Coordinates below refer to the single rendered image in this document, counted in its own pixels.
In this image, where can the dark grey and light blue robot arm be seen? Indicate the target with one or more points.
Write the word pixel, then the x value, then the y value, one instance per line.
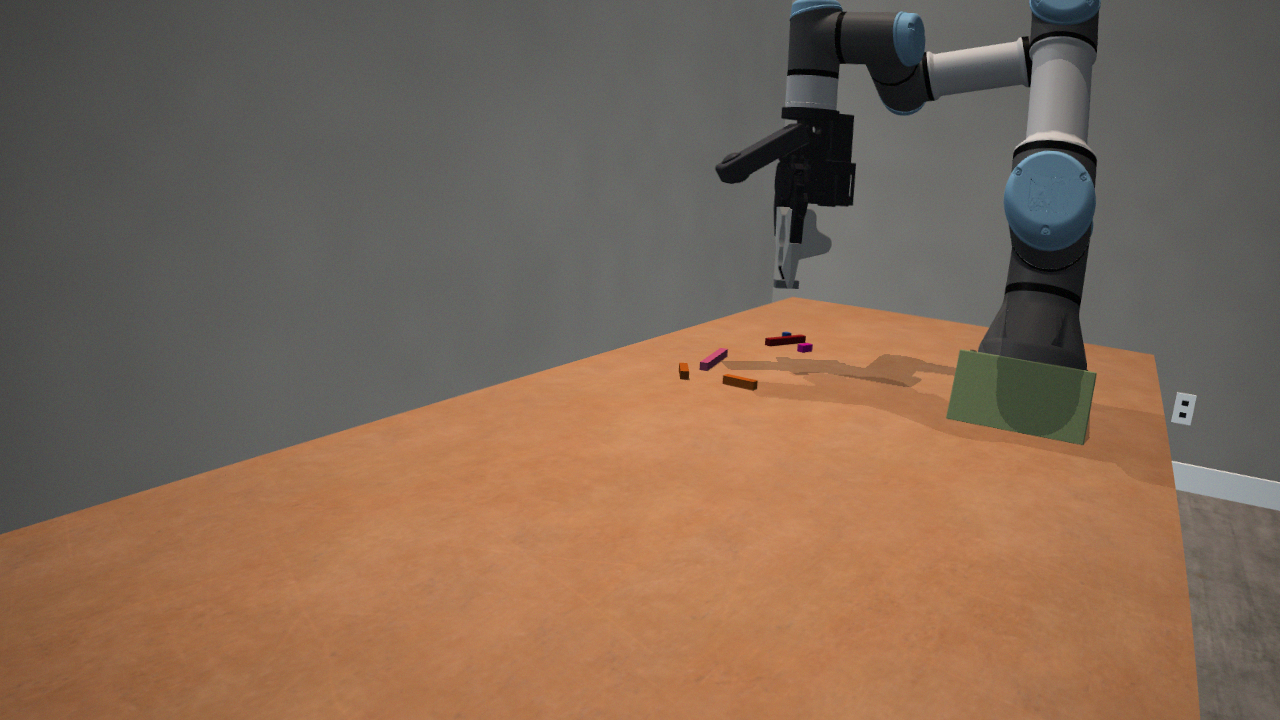
pixel 1049 199

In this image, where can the pink rod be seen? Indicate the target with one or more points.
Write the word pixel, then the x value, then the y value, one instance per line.
pixel 713 359

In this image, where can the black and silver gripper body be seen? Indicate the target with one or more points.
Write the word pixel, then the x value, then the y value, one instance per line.
pixel 832 143

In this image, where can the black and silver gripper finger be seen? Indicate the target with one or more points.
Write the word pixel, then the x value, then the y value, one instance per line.
pixel 801 241
pixel 780 212

